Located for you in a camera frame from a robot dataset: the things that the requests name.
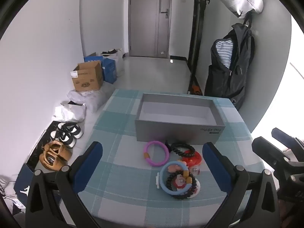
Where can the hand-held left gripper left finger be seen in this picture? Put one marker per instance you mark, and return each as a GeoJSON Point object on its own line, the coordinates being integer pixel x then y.
{"type": "Point", "coordinates": [89, 167]}

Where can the white and black sneaker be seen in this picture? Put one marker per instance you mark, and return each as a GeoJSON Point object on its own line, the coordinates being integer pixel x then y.
{"type": "Point", "coordinates": [72, 129]}

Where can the striped shirt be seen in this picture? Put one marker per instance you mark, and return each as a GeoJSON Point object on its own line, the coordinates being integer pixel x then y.
{"type": "Point", "coordinates": [225, 52]}

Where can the pink pig hair clip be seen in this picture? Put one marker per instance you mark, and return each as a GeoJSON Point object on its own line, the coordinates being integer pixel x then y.
{"type": "Point", "coordinates": [173, 168]}

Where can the grey door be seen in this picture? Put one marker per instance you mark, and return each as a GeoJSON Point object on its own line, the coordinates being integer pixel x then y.
{"type": "Point", "coordinates": [147, 16]}

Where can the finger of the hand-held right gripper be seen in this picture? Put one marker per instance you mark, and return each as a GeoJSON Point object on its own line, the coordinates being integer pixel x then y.
{"type": "Point", "coordinates": [283, 135]}
{"type": "Point", "coordinates": [268, 150]}

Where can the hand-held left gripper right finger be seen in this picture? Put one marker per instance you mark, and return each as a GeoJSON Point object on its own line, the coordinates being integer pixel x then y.
{"type": "Point", "coordinates": [216, 169]}

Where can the brown shoe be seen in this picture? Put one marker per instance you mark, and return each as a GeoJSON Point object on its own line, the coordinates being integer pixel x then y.
{"type": "Point", "coordinates": [60, 150]}
{"type": "Point", "coordinates": [51, 162]}

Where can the clear round charm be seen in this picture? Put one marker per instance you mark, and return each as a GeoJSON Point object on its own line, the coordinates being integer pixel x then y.
{"type": "Point", "coordinates": [195, 170]}

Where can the small white hair clip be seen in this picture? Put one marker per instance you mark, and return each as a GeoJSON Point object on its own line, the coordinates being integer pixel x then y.
{"type": "Point", "coordinates": [157, 181]}

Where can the white plastic bag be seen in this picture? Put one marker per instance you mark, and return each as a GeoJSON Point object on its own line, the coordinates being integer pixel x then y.
{"type": "Point", "coordinates": [92, 98]}
{"type": "Point", "coordinates": [68, 112]}

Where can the teal checked tablecloth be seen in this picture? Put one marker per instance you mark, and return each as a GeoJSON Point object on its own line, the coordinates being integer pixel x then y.
{"type": "Point", "coordinates": [123, 171]}

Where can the grey cardboard box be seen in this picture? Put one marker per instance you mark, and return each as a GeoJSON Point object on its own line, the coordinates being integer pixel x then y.
{"type": "Point", "coordinates": [180, 129]}

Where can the dark blue shopping bag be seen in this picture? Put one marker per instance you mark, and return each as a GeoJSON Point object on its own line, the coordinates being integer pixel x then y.
{"type": "Point", "coordinates": [23, 182]}

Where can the white sacks with dark items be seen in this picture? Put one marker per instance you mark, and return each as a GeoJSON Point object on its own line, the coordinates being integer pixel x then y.
{"type": "Point", "coordinates": [118, 59]}

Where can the black white slippers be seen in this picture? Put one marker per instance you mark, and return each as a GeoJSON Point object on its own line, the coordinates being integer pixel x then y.
{"type": "Point", "coordinates": [63, 139]}

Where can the flat blue carton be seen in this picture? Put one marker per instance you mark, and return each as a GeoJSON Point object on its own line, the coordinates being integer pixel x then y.
{"type": "Point", "coordinates": [91, 59]}

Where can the black hanging jacket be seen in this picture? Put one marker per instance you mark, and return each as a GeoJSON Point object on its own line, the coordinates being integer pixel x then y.
{"type": "Point", "coordinates": [225, 85]}

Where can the orange item on floor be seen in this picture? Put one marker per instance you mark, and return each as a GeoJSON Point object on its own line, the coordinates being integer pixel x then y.
{"type": "Point", "coordinates": [196, 90]}

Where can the white and red round badge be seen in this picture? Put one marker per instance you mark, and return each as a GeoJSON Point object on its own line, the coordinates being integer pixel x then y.
{"type": "Point", "coordinates": [179, 184]}

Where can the black metal stand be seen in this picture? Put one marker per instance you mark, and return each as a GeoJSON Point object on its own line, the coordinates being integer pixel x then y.
{"type": "Point", "coordinates": [197, 28]}

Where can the brown cardboard box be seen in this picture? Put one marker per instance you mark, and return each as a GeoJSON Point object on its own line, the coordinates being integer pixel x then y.
{"type": "Point", "coordinates": [87, 80]}

